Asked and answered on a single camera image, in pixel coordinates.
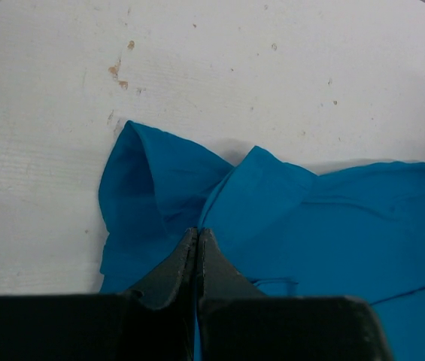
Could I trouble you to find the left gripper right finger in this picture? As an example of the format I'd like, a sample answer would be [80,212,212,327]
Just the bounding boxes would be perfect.
[198,229,393,360]

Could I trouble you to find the blue t shirt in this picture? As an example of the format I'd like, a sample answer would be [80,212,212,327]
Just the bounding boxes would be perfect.
[99,121,425,360]

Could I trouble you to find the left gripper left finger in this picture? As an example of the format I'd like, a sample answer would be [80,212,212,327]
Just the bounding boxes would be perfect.
[0,229,198,360]

